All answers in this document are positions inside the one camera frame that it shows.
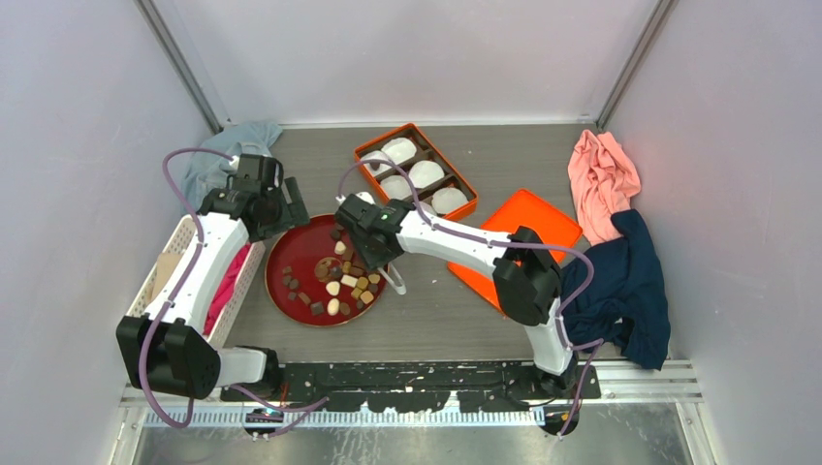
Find pink cloth in basket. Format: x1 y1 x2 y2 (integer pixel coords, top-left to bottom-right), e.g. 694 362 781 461
204 243 251 336

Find metal tweezers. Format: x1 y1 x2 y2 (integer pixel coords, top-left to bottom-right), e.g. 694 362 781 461
379 264 407 295

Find white rectangular chocolate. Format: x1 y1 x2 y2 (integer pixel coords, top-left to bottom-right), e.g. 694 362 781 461
340 274 359 289

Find round red plate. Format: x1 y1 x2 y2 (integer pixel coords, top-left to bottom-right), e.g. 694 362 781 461
265 214 390 327

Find light blue denim cloth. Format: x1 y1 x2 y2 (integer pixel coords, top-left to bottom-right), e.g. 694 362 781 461
180 121 284 213

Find white plastic basket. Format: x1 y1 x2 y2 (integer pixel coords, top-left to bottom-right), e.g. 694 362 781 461
126 214 266 349

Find beige cloth in basket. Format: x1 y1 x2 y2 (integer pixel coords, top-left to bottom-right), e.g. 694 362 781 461
150 252 182 302

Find white oval chocolate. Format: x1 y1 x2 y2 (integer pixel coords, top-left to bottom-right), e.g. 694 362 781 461
327 297 341 316

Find white rounded chocolate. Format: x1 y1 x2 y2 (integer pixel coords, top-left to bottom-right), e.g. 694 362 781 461
325 281 341 296

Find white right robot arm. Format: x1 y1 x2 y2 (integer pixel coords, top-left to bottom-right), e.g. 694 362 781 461
334 194 577 398

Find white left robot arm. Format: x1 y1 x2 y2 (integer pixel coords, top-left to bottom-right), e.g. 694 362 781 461
115 154 309 400

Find orange chocolate box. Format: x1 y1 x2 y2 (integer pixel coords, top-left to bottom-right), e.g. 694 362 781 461
354 123 479 221

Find dark square pyramid chocolate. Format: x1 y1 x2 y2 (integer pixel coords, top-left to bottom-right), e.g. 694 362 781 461
309 302 326 316

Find white paper cup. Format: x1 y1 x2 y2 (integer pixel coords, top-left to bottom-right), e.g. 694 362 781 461
380 174 415 201
430 187 468 215
408 160 445 190
361 150 395 177
421 202 437 217
381 137 418 165

